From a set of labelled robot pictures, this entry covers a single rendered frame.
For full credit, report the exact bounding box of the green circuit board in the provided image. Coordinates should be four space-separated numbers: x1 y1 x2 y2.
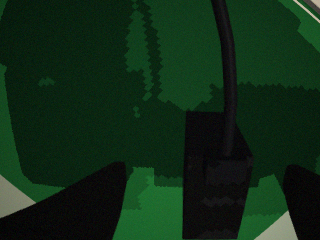
0 0 320 240

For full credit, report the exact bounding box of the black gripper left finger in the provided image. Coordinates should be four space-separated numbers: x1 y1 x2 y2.
0 161 127 240

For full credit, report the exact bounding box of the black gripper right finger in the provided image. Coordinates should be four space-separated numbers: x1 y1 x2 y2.
283 164 320 240

